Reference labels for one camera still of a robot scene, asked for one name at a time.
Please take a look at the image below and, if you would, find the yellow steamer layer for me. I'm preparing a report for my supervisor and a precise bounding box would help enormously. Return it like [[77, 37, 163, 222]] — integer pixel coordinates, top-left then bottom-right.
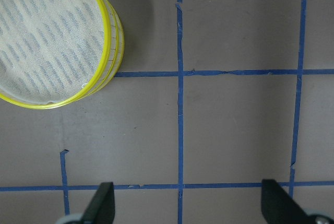
[[1, 0, 112, 109], [86, 0, 125, 96]]

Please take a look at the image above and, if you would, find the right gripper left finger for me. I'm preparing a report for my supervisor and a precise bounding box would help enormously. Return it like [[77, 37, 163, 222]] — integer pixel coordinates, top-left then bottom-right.
[[81, 182, 115, 224]]

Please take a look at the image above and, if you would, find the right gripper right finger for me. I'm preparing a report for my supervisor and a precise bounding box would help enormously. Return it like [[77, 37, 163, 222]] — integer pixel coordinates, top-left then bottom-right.
[[261, 179, 313, 224]]

